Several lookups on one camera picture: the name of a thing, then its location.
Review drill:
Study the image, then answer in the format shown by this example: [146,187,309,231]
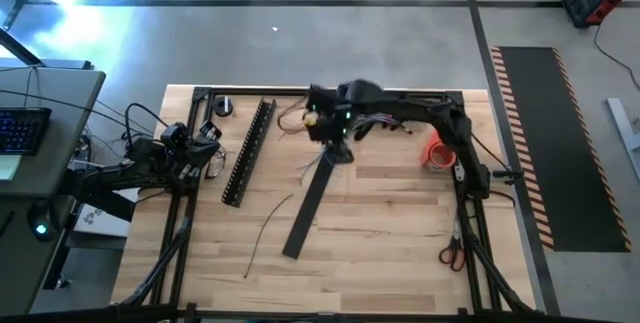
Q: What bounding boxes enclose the clear safety glasses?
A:
[204,142,228,180]

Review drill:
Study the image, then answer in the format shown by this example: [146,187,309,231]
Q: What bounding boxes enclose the black aluminium table frame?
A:
[117,85,539,323]

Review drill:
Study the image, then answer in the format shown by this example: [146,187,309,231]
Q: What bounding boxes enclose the black slotted cable duct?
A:
[221,97,278,209]

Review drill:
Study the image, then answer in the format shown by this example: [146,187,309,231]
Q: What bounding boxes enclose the red-handled scissors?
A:
[438,212,467,273]

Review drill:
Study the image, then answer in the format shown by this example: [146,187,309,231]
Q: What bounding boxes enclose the grey metal floor bar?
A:
[606,96,640,185]

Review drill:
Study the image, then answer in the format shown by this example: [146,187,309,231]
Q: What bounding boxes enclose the black duct cover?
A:
[281,151,337,260]

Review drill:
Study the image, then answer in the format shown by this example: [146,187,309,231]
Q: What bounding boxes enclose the black hazard-striped floor mat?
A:
[490,45,633,254]

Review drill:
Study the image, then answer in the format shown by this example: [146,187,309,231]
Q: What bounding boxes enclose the green sticky note pad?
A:
[0,154,22,182]

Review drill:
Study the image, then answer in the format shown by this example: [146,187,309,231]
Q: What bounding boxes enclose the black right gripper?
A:
[305,84,355,165]

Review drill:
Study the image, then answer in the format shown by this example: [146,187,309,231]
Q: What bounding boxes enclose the white cardboard box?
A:
[73,187,141,239]

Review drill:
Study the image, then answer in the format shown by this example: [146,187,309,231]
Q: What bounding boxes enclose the small black tape roll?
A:
[212,95,235,118]

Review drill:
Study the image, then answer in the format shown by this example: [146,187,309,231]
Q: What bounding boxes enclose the black clamp handle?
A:
[492,167,524,185]

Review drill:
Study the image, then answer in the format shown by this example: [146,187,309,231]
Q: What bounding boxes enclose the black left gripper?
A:
[182,120,224,169]

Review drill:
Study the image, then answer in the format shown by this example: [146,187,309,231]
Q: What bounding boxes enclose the black floor cable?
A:
[592,10,640,92]

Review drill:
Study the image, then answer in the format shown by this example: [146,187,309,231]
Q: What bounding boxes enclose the black flat bracket bar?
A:
[74,182,137,223]

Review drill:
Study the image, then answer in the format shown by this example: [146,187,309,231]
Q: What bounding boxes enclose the coloured wire bundle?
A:
[276,96,329,184]

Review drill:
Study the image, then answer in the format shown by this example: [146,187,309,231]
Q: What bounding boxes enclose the black computer mouse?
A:
[27,201,57,243]

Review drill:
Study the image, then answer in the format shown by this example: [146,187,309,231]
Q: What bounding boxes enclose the black backlit keyboard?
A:
[0,106,53,157]

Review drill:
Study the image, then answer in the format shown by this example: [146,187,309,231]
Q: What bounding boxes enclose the grey side desk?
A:
[0,60,107,317]

